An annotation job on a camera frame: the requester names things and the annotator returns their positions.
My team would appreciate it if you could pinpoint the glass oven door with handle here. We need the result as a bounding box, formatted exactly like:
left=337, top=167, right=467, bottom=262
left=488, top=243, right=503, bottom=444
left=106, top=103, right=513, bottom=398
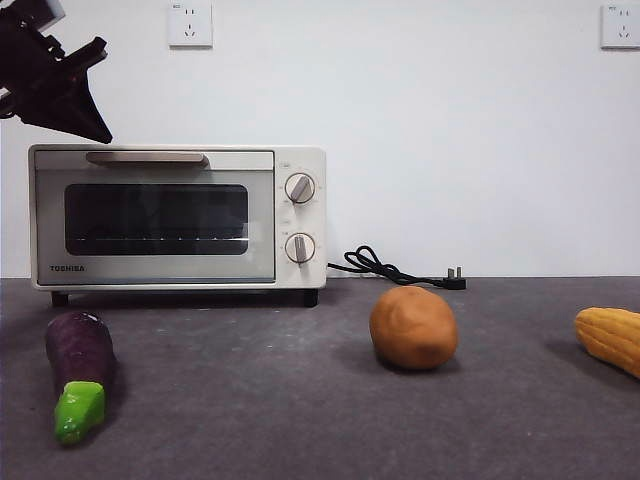
left=30, top=149, right=276, bottom=286

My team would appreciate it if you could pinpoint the purple eggplant with green stem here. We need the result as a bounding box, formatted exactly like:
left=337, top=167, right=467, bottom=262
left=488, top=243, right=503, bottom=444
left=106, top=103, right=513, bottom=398
left=44, top=310, right=116, bottom=447

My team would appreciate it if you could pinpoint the round oven knob, slanted grip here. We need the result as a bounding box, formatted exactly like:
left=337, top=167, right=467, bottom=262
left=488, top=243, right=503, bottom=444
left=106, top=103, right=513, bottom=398
left=284, top=172, right=317, bottom=205

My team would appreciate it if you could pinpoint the white Toshiba toaster oven body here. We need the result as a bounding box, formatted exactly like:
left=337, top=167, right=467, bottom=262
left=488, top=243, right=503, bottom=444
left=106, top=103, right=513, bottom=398
left=27, top=144, right=329, bottom=308

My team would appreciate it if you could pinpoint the round oven knob, upright grip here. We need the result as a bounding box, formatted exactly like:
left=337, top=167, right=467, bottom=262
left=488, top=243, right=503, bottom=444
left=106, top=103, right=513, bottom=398
left=284, top=232, right=317, bottom=265

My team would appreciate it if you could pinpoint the brown potato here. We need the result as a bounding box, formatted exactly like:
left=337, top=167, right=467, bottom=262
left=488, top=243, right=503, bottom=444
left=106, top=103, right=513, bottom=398
left=369, top=284, right=460, bottom=371

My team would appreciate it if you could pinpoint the yellow corn cob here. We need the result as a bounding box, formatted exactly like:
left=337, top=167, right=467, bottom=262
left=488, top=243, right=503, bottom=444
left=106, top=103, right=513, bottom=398
left=573, top=307, right=640, bottom=380

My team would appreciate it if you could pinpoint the white wall socket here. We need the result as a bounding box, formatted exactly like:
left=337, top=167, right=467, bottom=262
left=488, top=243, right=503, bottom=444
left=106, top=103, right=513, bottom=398
left=167, top=2, right=214, bottom=50
left=599, top=3, right=640, bottom=50

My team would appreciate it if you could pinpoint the metal wire oven rack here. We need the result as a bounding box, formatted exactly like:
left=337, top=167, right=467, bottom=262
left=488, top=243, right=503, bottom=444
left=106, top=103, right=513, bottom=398
left=73, top=233, right=250, bottom=245

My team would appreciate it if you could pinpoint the black power cord with plug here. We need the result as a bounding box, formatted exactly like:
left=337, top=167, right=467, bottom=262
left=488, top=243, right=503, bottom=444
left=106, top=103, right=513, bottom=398
left=327, top=244, right=469, bottom=291

